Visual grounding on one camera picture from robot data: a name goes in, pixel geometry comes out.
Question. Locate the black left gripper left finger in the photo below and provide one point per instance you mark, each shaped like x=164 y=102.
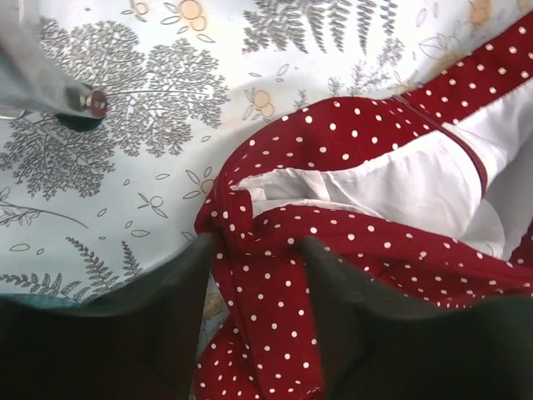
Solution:
x=138 y=341

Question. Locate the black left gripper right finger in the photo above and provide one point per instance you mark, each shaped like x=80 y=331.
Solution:
x=376 y=343

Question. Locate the red polka dot cloth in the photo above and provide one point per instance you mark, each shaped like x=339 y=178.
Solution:
x=428 y=192

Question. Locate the floral tablecloth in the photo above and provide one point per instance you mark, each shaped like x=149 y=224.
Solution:
x=83 y=213

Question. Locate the steel dish rack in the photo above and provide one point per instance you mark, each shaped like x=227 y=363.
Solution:
x=31 y=83

